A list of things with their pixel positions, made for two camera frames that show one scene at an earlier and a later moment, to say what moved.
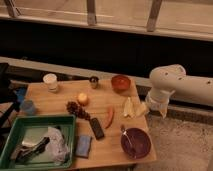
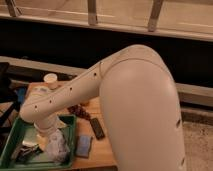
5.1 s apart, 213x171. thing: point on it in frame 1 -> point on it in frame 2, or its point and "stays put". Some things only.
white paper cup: (51, 80) stays put
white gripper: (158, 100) -> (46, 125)
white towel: (57, 145) stays put
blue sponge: (83, 145) stays put
